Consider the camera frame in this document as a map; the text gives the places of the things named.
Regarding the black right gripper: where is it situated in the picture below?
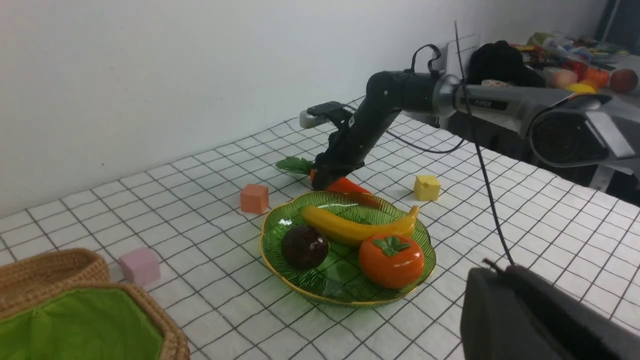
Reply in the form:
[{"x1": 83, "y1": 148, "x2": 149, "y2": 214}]
[{"x1": 311, "y1": 98, "x2": 401, "y2": 191}]

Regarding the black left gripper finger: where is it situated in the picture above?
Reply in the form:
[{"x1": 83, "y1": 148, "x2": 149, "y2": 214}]
[{"x1": 460, "y1": 259, "x2": 640, "y2": 360}]

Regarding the orange toy carrot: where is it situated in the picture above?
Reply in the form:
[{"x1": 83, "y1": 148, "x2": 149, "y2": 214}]
[{"x1": 275, "y1": 156, "x2": 382, "y2": 209}]

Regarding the yellow toy banana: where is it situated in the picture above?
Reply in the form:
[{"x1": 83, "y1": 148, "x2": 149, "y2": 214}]
[{"x1": 299, "y1": 206, "x2": 420, "y2": 248}]

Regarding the purple toy mangosteen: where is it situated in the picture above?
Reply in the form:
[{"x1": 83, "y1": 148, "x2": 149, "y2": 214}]
[{"x1": 280, "y1": 225, "x2": 330, "y2": 271}]

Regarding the orange toy persimmon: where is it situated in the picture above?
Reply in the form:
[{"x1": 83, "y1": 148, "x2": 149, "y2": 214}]
[{"x1": 358, "y1": 234, "x2": 425, "y2": 290}]

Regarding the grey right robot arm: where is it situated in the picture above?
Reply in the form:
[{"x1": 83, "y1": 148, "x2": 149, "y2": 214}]
[{"x1": 311, "y1": 70, "x2": 640, "y2": 191}]

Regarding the pile of toy fruits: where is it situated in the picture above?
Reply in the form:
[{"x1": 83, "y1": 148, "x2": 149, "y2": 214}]
[{"x1": 514, "y1": 32, "x2": 639, "y2": 95}]

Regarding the yellow foam cube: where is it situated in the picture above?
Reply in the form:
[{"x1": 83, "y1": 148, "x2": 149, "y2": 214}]
[{"x1": 413, "y1": 175, "x2": 441, "y2": 202}]

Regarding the orange foam cube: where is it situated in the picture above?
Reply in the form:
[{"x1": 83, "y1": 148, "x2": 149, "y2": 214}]
[{"x1": 240, "y1": 184, "x2": 269, "y2": 215}]

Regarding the green glass leaf plate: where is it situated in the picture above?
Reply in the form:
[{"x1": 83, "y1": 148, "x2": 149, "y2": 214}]
[{"x1": 260, "y1": 191, "x2": 436, "y2": 307}]

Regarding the black bag in background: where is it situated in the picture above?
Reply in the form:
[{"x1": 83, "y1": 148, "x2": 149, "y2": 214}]
[{"x1": 466, "y1": 40, "x2": 546, "y2": 88}]

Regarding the pink foam cube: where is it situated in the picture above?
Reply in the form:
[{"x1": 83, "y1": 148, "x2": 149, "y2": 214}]
[{"x1": 119, "y1": 247, "x2": 162, "y2": 287}]

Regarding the woven rattan basket green lining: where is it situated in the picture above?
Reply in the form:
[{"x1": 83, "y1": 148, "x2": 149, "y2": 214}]
[{"x1": 0, "y1": 281, "x2": 191, "y2": 360}]

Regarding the woven rattan basket lid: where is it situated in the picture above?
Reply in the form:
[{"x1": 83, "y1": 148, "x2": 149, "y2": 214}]
[{"x1": 0, "y1": 248, "x2": 111, "y2": 319}]

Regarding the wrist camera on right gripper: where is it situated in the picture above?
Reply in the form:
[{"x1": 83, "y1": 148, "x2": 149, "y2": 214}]
[{"x1": 298, "y1": 101, "x2": 354, "y2": 129}]

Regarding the black camera cable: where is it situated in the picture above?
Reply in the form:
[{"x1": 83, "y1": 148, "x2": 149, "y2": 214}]
[{"x1": 453, "y1": 21, "x2": 516, "y2": 266}]

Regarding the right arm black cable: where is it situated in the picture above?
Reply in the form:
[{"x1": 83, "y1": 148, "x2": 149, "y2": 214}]
[{"x1": 385, "y1": 44, "x2": 468, "y2": 155}]

